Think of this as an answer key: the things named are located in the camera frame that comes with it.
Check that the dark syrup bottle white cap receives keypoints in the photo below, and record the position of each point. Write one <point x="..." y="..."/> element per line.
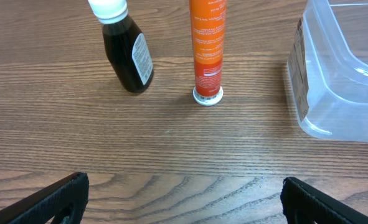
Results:
<point x="125" y="44"/>

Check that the orange tablet tube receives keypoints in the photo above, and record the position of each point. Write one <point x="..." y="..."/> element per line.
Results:
<point x="208" y="33"/>

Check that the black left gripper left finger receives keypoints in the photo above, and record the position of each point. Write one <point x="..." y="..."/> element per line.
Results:
<point x="61" y="202"/>

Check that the clear plastic container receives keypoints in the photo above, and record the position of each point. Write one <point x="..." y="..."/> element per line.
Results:
<point x="328" y="70"/>

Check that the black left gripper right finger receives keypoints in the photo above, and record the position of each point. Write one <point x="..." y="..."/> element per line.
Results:
<point x="304" y="204"/>

